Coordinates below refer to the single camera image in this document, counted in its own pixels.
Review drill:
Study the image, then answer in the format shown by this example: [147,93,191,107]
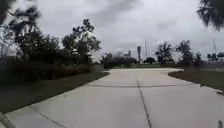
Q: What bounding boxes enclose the pale concrete path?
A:
[0,67,224,128]

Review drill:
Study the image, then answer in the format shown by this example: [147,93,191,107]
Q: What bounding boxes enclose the grass patch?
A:
[168,68,224,93]

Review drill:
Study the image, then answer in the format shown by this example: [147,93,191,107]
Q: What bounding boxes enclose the group of dark trees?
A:
[0,0,103,68]

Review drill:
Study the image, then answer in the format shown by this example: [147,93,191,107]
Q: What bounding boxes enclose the dark grass strip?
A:
[0,70,110,115]

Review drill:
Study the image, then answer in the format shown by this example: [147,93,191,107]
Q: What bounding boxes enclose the thin pole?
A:
[144,39,148,60]

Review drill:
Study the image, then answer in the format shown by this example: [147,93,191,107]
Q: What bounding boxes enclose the low bushes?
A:
[100,52,138,70]

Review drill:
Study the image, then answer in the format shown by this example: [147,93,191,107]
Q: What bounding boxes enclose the long dark hedge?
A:
[0,61,98,86]

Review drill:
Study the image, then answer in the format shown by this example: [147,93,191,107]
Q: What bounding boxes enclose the sign post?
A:
[136,45,142,69]

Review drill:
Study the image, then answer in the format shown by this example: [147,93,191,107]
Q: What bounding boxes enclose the overhanging tree branches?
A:
[196,0,224,32]

